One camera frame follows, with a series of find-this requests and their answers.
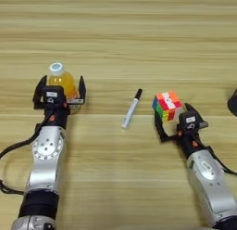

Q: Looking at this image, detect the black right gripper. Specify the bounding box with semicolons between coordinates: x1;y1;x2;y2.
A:
154;102;209;156

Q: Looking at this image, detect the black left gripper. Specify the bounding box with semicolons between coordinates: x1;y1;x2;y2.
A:
32;74;87;130

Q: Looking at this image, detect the orange juice bottle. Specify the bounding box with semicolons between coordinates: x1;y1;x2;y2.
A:
46;62;80;115

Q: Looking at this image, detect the black mesh pen cup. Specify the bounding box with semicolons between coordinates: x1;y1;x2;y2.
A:
227;86;237;118

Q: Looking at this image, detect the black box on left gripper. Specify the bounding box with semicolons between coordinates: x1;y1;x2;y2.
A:
42;85;67;105

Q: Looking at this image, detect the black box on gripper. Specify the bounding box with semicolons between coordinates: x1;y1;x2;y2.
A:
42;85;67;105
178;110;202;133

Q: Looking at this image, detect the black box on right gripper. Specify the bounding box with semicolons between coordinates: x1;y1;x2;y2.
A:
178;110;202;133

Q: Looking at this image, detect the colourful puzzle cube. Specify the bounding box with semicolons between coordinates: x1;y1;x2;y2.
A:
151;90;184;123

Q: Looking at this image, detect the white marker with black cap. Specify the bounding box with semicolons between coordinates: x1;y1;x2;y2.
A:
120;88;143;130

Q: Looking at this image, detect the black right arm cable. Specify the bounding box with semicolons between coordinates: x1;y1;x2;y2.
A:
197;135;237;176

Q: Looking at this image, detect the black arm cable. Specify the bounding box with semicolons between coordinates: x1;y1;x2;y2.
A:
0;111;54;197
197;135;237;176

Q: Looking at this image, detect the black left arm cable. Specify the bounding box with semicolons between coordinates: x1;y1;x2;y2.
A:
0;111;54;197

